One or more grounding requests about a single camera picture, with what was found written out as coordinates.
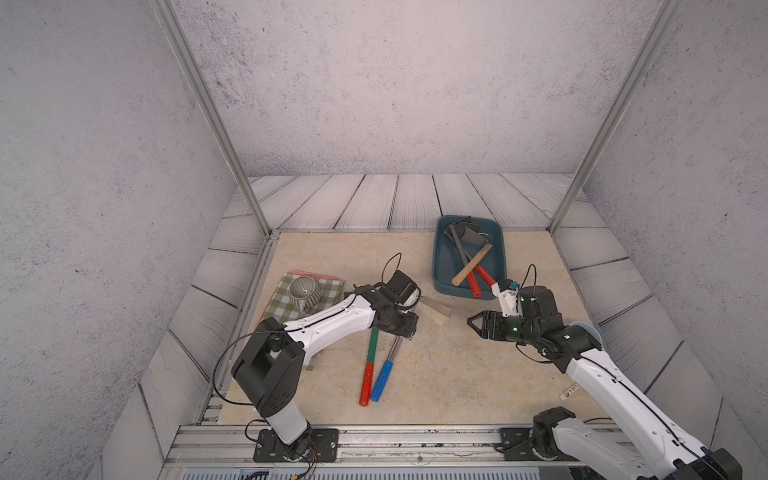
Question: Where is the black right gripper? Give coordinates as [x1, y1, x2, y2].
[466, 309, 540, 348]

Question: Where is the grey hoe red grip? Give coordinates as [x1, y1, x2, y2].
[446, 217, 497, 297]
[445, 224, 482, 298]

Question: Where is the wooden handled hoe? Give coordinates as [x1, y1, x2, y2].
[455, 227, 495, 286]

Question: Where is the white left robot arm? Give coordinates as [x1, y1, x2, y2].
[231, 270, 421, 456]

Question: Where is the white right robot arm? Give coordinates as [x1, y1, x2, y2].
[467, 282, 743, 479]

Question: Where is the teal plastic storage box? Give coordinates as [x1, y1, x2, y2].
[432, 215, 507, 300]

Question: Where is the steel hoe with blue grip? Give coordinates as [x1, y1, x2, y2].
[370, 295, 452, 403]

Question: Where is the green hoe with red grip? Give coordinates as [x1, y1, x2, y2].
[359, 328, 379, 407]

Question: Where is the light blue mug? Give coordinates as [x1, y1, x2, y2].
[570, 321, 603, 349]

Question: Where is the grey ribbed glass cup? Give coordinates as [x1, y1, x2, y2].
[288, 276, 322, 314]

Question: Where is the green white checkered cloth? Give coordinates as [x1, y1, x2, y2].
[254, 272, 347, 371]

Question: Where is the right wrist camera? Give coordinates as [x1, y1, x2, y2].
[491, 279, 520, 317]

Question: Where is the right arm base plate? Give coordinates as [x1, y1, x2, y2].
[494, 427, 577, 462]

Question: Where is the aluminium front rail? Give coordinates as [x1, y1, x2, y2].
[157, 423, 691, 480]

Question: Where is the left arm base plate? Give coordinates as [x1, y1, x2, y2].
[253, 427, 340, 463]

